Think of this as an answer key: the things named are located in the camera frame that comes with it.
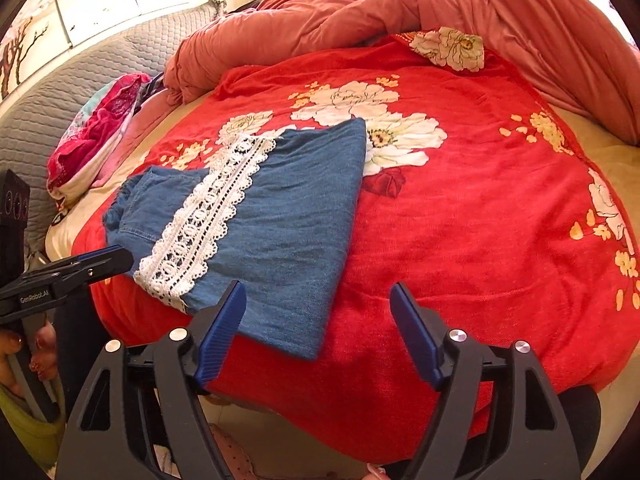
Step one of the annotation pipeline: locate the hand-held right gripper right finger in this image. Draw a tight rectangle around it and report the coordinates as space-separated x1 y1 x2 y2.
389 281 583 480

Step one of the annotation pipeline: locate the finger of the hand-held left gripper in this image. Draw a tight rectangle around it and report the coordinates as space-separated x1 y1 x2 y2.
15 244 135 293

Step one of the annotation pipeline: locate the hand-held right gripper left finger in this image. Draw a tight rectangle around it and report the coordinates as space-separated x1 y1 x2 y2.
55 280 248 480

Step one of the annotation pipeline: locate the blue denim pants lace trim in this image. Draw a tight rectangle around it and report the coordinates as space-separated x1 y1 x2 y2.
102 117 368 362

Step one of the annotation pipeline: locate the person's left hand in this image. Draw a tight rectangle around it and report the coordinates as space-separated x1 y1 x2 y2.
0 321 60 397

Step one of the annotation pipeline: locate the red floral blanket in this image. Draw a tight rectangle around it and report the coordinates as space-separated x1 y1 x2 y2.
70 32 640 463

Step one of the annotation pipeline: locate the pink dotted clothing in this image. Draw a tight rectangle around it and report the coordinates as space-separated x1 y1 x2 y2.
207 422 266 480

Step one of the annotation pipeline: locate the pink floral clothes pile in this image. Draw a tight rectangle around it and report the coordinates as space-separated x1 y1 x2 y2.
47 72 166 206

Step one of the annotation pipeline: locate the light pink cloth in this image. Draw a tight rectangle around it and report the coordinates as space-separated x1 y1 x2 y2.
92 92 176 188

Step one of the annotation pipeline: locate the grey quilted headboard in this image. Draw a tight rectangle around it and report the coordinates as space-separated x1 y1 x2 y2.
0 2 226 256

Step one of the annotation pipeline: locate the cream floral cloth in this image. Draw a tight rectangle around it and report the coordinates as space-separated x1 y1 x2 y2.
409 26 486 72

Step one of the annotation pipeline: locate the salmon quilt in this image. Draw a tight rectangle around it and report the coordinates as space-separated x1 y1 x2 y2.
165 0 640 146

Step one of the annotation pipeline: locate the branch print wall panel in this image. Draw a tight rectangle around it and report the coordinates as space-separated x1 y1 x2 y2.
0 0 281 96

